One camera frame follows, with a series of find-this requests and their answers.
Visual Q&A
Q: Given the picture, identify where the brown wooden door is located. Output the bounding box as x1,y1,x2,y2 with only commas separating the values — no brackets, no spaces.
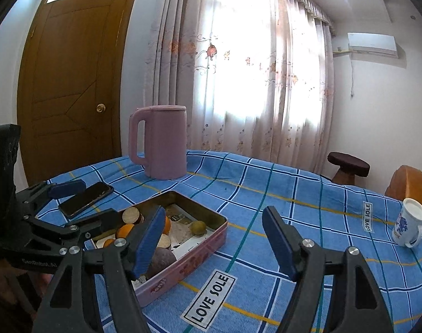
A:
18,0,135,184

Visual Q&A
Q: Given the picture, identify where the dark printed packet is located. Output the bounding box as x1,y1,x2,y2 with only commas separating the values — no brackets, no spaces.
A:
165,205,194,225

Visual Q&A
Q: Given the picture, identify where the blue plaid blanket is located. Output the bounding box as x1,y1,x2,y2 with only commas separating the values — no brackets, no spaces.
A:
34,150,422,333

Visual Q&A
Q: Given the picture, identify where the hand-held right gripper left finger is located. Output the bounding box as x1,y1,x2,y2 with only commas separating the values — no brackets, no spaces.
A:
31,205,167,333

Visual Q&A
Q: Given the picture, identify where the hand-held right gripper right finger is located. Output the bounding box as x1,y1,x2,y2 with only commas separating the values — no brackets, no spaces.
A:
261,206,394,333

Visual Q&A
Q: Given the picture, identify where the white paper sheet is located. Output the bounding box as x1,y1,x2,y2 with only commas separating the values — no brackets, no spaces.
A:
169,221,213,255

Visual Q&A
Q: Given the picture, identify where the pink floral curtain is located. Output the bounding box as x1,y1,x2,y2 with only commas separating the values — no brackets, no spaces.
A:
143,0,336,176

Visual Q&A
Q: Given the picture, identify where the orange wooden chair back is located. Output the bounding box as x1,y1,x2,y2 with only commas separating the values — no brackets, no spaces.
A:
385,165,422,212

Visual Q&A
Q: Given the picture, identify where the black smartphone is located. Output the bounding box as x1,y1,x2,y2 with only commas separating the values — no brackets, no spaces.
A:
58,181,114,220

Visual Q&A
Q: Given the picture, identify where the green lime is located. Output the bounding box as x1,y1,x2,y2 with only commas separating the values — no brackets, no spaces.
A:
189,220,208,237

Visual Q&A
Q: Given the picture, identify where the white mug with blue print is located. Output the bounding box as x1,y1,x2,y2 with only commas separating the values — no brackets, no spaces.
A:
391,198,422,248

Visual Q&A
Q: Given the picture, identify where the white air conditioner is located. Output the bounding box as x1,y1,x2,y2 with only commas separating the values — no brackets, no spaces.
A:
347,33,398,57

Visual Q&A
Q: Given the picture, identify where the dark round stool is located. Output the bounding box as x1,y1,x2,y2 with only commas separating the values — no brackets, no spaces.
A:
327,152,370,185

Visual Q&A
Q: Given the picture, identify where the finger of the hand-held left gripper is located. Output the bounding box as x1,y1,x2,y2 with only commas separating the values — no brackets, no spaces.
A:
22,209,120,255
15,179,87,216

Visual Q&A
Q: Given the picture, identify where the pink tin box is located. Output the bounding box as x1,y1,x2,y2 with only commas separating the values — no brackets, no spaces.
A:
82,190,229,307

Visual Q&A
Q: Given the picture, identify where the pink electric kettle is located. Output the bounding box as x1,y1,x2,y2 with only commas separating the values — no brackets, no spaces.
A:
128,105,188,180

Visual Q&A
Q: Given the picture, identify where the purple passion fruit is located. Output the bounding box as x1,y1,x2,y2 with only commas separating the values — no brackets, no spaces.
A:
147,248,177,281

